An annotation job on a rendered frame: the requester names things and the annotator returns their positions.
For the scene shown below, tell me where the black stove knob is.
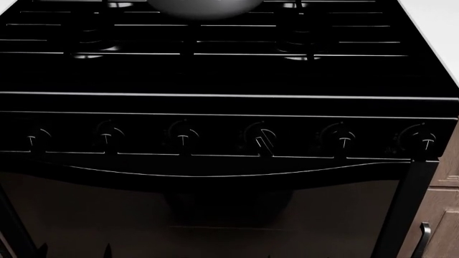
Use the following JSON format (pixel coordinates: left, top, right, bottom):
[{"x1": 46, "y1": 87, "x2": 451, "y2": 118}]
[
  {"x1": 22, "y1": 126, "x2": 52, "y2": 153},
  {"x1": 93, "y1": 119, "x2": 126, "y2": 155},
  {"x1": 166, "y1": 120, "x2": 201, "y2": 156},
  {"x1": 318, "y1": 122, "x2": 358, "y2": 159},
  {"x1": 398, "y1": 123, "x2": 438, "y2": 161},
  {"x1": 242, "y1": 120, "x2": 278, "y2": 157}
]

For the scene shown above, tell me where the black gas stove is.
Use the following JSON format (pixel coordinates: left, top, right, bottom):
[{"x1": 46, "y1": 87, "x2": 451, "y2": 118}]
[{"x1": 0, "y1": 0, "x2": 459, "y2": 258}]

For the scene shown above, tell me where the black gas burner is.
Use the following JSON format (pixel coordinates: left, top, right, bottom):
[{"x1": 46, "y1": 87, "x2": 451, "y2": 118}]
[
  {"x1": 70, "y1": 24, "x2": 120, "y2": 60},
  {"x1": 275, "y1": 24, "x2": 323, "y2": 61}
]

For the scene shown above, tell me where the dark glass oven door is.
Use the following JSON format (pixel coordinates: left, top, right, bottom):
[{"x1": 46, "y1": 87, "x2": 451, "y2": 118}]
[{"x1": 0, "y1": 171, "x2": 403, "y2": 258}]

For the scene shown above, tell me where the grey metal wok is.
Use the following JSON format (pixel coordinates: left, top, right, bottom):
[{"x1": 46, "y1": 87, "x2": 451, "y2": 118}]
[{"x1": 146, "y1": 0, "x2": 265, "y2": 21}]

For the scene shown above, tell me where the brown wooden cabinet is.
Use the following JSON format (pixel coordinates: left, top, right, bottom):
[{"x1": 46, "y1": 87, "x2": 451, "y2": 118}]
[{"x1": 409, "y1": 148, "x2": 459, "y2": 258}]

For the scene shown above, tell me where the white countertop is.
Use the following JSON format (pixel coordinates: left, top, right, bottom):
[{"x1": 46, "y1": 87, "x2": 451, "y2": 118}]
[{"x1": 400, "y1": 0, "x2": 459, "y2": 91}]

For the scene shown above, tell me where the black curved oven door handle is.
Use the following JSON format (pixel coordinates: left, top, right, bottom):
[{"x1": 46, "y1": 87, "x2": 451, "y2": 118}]
[{"x1": 65, "y1": 160, "x2": 412, "y2": 179}]

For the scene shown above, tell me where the black cabinet door handle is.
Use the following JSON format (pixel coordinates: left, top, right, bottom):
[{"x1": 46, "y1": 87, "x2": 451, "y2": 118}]
[{"x1": 417, "y1": 221, "x2": 432, "y2": 257}]

